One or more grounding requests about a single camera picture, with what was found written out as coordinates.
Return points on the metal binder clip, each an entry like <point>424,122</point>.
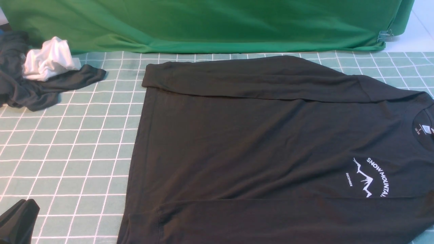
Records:
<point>385,36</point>

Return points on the teal checkered tablecloth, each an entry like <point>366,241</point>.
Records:
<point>73,158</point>

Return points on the dark gray long-sleeve shirt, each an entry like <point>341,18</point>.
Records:
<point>277,150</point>

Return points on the green backdrop cloth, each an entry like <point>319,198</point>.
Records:
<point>209,26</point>

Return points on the crumpled white cloth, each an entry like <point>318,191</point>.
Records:
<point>54,58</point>

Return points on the crumpled dark gray garment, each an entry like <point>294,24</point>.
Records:
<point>36,94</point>

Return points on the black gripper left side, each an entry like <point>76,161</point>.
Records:
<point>17,223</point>

